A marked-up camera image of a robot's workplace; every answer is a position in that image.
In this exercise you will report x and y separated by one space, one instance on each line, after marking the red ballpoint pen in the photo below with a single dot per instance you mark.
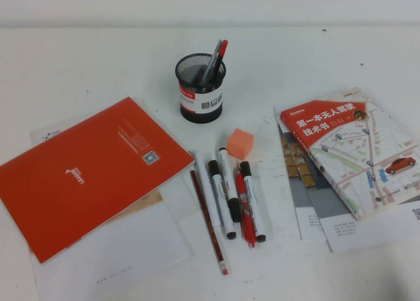
246 215

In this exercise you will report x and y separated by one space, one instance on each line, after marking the white pen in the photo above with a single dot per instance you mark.
205 183

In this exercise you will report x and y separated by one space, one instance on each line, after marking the gray transparent pen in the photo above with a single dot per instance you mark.
211 63

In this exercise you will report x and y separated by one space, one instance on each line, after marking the white marker with small cap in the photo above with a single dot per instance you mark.
221 206

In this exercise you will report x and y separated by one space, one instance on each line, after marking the orange LEADOR booklet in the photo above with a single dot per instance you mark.
92 176

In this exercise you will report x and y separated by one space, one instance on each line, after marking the plain white paper sheet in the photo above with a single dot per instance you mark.
182 199

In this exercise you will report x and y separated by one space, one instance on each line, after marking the white paper with logo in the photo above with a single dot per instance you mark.
44 133

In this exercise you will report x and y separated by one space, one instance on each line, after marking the white card with text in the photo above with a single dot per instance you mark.
361 232

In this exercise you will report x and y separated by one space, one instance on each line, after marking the black mesh pen holder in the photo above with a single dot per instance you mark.
201 101

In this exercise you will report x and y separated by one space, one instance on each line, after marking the red pen with black grip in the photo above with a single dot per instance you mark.
223 50

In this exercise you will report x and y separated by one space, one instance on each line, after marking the white marker with printed barrel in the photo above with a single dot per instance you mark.
253 202

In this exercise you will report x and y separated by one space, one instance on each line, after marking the gray brochure with wooden photos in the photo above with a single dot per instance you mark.
302 189

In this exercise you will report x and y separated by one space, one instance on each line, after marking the dark red pencil with eraser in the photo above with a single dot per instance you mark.
208 219

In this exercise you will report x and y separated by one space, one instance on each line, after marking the orange foam cube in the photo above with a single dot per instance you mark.
239 143

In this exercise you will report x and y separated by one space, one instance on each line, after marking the book with map cover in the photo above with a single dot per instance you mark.
361 150

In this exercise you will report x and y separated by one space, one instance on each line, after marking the white marker with large cap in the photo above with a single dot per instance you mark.
226 179

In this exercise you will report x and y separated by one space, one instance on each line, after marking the white brochure with web address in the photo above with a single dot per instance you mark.
124 255

